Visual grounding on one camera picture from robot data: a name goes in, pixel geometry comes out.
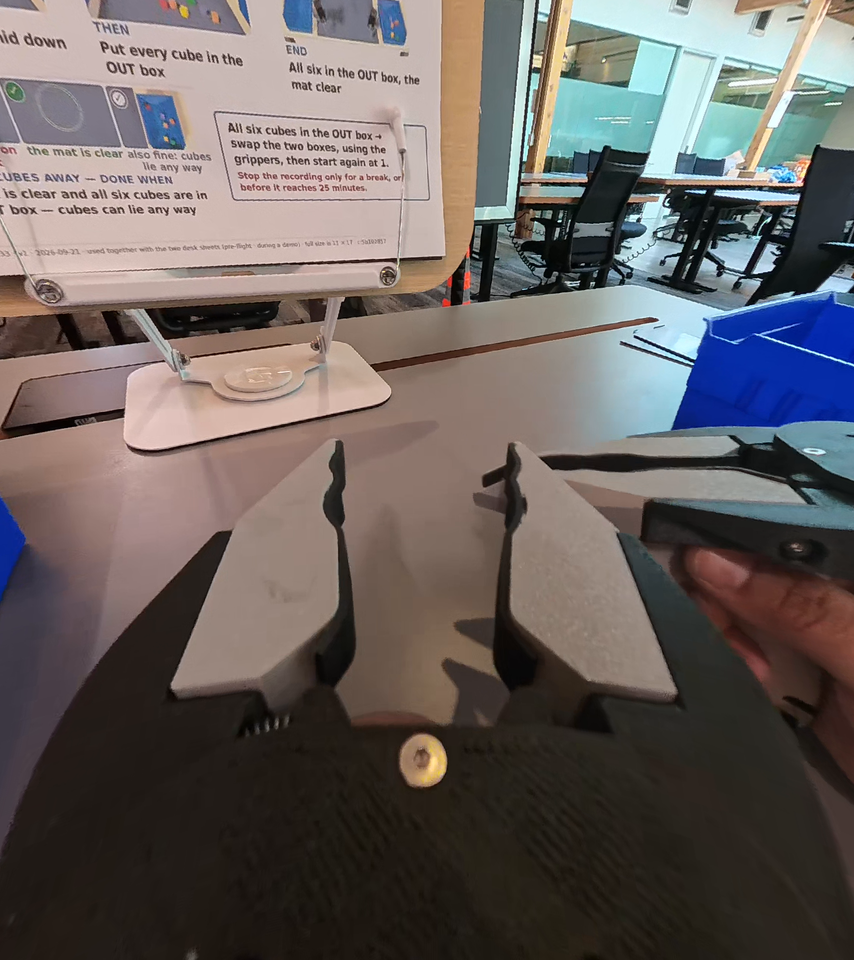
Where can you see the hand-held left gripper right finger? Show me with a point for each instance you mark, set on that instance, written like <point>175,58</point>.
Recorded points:
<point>577,592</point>

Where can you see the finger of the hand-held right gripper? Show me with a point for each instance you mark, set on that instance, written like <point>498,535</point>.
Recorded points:
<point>674,444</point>
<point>697,489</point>

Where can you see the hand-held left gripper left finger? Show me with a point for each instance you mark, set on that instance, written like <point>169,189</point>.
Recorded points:
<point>262,592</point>

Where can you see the grey desk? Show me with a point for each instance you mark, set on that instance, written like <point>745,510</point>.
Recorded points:
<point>547,382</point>

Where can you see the black desk grommet cover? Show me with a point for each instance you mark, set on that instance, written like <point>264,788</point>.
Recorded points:
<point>66,401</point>

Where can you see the person's right hand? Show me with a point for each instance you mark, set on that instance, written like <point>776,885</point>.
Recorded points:
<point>847,652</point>

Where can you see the grey flat panel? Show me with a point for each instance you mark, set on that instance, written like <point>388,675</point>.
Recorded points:
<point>667,345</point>

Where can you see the white metal stand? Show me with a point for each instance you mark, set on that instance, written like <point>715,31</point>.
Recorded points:
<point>171,412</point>

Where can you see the red striped object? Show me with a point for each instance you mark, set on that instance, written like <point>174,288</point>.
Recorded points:
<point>459,285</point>

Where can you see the instruction sheet on stand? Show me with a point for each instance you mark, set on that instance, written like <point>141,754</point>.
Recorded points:
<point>460,150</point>

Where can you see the dark partition panel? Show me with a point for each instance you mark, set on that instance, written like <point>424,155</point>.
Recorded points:
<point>500,105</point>

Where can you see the printed instruction sheet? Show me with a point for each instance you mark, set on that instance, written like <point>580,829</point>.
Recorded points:
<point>171,217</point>

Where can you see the wooden pillar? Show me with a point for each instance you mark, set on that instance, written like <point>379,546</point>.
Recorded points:
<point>550,75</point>
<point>791,75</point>

